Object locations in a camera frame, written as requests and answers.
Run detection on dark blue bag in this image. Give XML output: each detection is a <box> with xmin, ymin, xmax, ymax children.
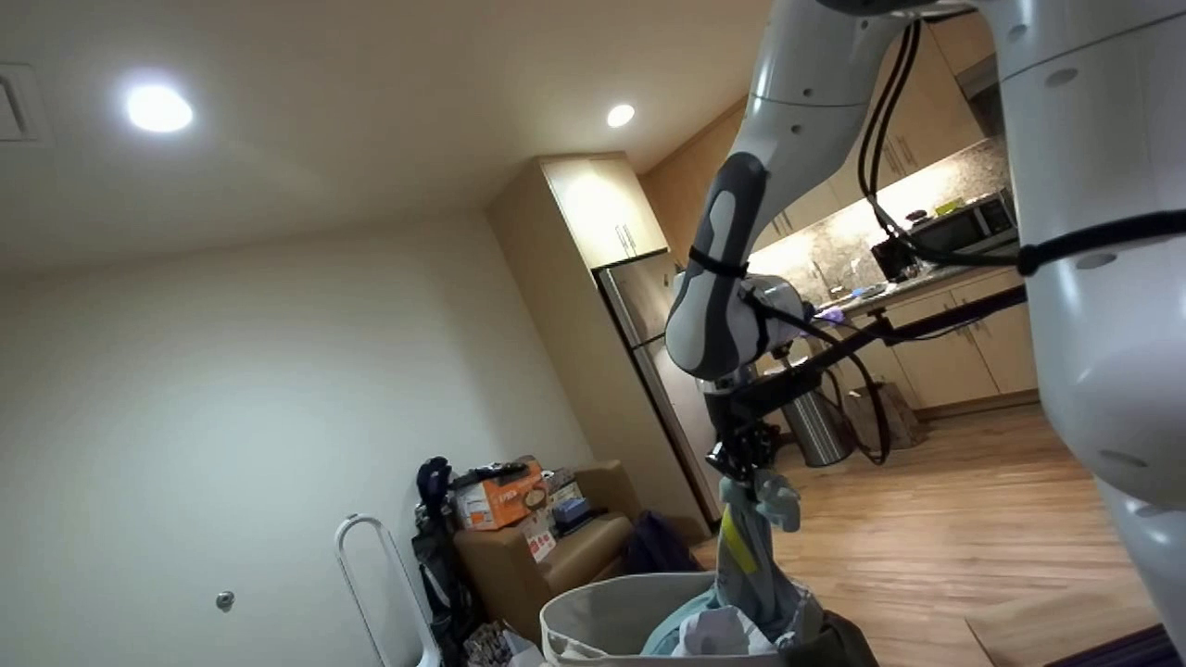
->
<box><xmin>623</xmin><ymin>512</ymin><xmax>706</xmax><ymax>573</ymax></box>

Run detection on kitchen range hood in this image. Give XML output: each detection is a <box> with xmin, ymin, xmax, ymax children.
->
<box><xmin>956</xmin><ymin>48</ymin><xmax>1010</xmax><ymax>142</ymax></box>

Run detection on silver microwave oven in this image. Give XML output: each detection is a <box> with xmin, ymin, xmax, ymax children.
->
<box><xmin>912</xmin><ymin>192</ymin><xmax>1022</xmax><ymax>261</ymax></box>

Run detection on blue white small box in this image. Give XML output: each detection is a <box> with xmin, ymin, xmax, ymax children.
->
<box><xmin>550</xmin><ymin>480</ymin><xmax>601</xmax><ymax>535</ymax></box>

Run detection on stainless steel refrigerator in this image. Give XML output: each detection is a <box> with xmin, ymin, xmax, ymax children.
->
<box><xmin>594</xmin><ymin>251</ymin><xmax>734</xmax><ymax>530</ymax></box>

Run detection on black coffee maker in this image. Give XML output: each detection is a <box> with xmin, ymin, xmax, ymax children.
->
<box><xmin>869</xmin><ymin>234</ymin><xmax>922</xmax><ymax>284</ymax></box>

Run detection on black bag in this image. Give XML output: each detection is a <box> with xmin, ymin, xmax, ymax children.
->
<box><xmin>413</xmin><ymin>455</ymin><xmax>486</xmax><ymax>652</ymax></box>

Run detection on large round ceiling light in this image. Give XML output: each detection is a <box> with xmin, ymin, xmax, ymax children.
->
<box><xmin>120</xmin><ymin>69</ymin><xmax>208</xmax><ymax>146</ymax></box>

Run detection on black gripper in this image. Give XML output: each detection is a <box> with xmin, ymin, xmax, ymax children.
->
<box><xmin>706</xmin><ymin>418</ymin><xmax>790</xmax><ymax>512</ymax></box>

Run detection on white bladeless loop fan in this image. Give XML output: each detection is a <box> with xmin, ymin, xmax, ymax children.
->
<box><xmin>330</xmin><ymin>512</ymin><xmax>444</xmax><ymax>667</ymax></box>

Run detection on grey round bin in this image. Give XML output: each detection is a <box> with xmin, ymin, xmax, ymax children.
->
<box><xmin>535</xmin><ymin>566</ymin><xmax>884</xmax><ymax>667</ymax></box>

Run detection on large brown cardboard box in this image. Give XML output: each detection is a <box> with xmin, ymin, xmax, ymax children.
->
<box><xmin>454</xmin><ymin>512</ymin><xmax>641</xmax><ymax>636</ymax></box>

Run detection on tall light wood cabinet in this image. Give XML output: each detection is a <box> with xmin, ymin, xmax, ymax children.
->
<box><xmin>489</xmin><ymin>153</ymin><xmax>712</xmax><ymax>530</ymax></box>

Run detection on stainless steel trash can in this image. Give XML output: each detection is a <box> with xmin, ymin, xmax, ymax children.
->
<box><xmin>782</xmin><ymin>388</ymin><xmax>858</xmax><ymax>471</ymax></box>

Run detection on brown paper bag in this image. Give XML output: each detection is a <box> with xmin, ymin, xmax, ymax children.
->
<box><xmin>850</xmin><ymin>378</ymin><xmax>928</xmax><ymax>454</ymax></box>

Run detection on light wood upper cabinets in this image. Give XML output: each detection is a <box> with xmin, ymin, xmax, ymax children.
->
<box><xmin>641</xmin><ymin>11</ymin><xmax>1012</xmax><ymax>272</ymax></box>

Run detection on orange product box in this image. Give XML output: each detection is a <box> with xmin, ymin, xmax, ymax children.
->
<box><xmin>456</xmin><ymin>461</ymin><xmax>556</xmax><ymax>536</ymax></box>

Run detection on grey blue sock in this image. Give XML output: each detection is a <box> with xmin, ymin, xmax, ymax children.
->
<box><xmin>712</xmin><ymin>473</ymin><xmax>809</xmax><ymax>650</ymax></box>

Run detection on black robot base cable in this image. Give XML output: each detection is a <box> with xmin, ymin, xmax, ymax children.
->
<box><xmin>858</xmin><ymin>11</ymin><xmax>1031</xmax><ymax>272</ymax></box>

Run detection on black velcro strap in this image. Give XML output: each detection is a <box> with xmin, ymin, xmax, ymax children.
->
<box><xmin>1012</xmin><ymin>205</ymin><xmax>1186</xmax><ymax>277</ymax></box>

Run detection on dark purple flat object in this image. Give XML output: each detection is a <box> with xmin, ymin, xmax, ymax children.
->
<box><xmin>1048</xmin><ymin>624</ymin><xmax>1186</xmax><ymax>667</ymax></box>

